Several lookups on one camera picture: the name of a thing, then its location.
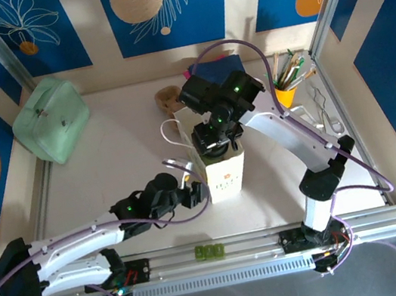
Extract black plastic cup lid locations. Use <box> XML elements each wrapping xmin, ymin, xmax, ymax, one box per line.
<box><xmin>203</xmin><ymin>141</ymin><xmax>231</xmax><ymax>159</ymax></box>

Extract white floral paper bag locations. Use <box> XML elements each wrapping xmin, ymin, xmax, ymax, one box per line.
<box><xmin>158</xmin><ymin>97</ymin><xmax>254</xmax><ymax>211</ymax></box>

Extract navy blue napkin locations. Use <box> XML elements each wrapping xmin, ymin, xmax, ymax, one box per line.
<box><xmin>186</xmin><ymin>52</ymin><xmax>248</xmax><ymax>91</ymax></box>

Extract brown pulp cup carrier stack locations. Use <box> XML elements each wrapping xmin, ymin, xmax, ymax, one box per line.
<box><xmin>153</xmin><ymin>84</ymin><xmax>187</xmax><ymax>119</ymax></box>

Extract small green block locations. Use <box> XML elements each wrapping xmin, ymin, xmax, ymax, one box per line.
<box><xmin>203</xmin><ymin>243</ymin><xmax>217</xmax><ymax>261</ymax></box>
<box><xmin>213</xmin><ymin>242</ymin><xmax>227</xmax><ymax>260</ymax></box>
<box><xmin>193</xmin><ymin>245</ymin><xmax>207</xmax><ymax>263</ymax></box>

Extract green plastic stirrer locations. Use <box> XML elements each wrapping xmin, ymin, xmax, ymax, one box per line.
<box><xmin>264</xmin><ymin>71</ymin><xmax>283</xmax><ymax>91</ymax></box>

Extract plain wooden stirrer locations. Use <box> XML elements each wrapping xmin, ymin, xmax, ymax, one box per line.
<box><xmin>270</xmin><ymin>51</ymin><xmax>284</xmax><ymax>84</ymax></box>

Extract yellow holder cup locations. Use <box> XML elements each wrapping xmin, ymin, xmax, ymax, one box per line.
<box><xmin>271</xmin><ymin>80</ymin><xmax>301</xmax><ymax>112</ymax></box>

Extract green tipped stirrer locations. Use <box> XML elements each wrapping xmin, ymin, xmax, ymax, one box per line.
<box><xmin>275</xmin><ymin>48</ymin><xmax>298</xmax><ymax>84</ymax></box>

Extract metal tongs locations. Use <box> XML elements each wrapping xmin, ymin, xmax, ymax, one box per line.
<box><xmin>306</xmin><ymin>79</ymin><xmax>346</xmax><ymax>140</ymax></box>

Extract mint green zip pouch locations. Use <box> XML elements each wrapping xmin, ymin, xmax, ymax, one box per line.
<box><xmin>5</xmin><ymin>71</ymin><xmax>98</xmax><ymax>172</ymax></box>

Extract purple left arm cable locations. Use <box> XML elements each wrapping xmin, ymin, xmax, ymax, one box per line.
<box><xmin>0</xmin><ymin>153</ymin><xmax>229</xmax><ymax>296</ymax></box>

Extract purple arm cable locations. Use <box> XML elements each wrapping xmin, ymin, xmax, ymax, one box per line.
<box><xmin>184</xmin><ymin>15</ymin><xmax>396</xmax><ymax>294</ymax></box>
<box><xmin>0</xmin><ymin>153</ymin><xmax>229</xmax><ymax>296</ymax></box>

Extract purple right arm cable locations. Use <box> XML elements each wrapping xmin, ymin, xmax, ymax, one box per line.
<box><xmin>184</xmin><ymin>15</ymin><xmax>396</xmax><ymax>294</ymax></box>

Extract long aluminium base rail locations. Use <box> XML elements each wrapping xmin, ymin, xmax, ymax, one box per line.
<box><xmin>8</xmin><ymin>204</ymin><xmax>396</xmax><ymax>296</ymax></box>

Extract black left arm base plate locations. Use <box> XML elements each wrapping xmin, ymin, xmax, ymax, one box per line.
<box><xmin>80</xmin><ymin>256</ymin><xmax>154</xmax><ymax>295</ymax></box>

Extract grey slotted cable duct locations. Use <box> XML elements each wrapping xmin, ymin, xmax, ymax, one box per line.
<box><xmin>70</xmin><ymin>253</ymin><xmax>317</xmax><ymax>296</ymax></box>

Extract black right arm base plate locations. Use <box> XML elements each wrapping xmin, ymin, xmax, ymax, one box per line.
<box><xmin>277</xmin><ymin>219</ymin><xmax>354</xmax><ymax>257</ymax></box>

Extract aluminium side rail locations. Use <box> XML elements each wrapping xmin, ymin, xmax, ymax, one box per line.
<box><xmin>12</xmin><ymin>158</ymin><xmax>71</xmax><ymax>278</ymax></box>
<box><xmin>314</xmin><ymin>45</ymin><xmax>391</xmax><ymax>214</ymax></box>

